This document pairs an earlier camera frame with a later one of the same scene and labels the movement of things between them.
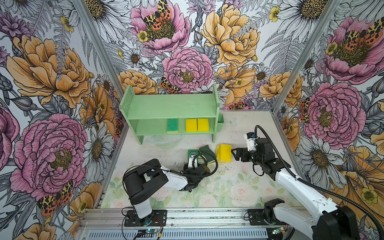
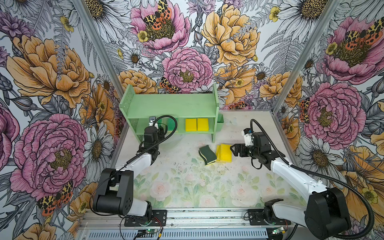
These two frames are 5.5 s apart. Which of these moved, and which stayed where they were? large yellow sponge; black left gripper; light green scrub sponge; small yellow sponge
Moved: black left gripper
Stayed: light green scrub sponge; small yellow sponge; large yellow sponge
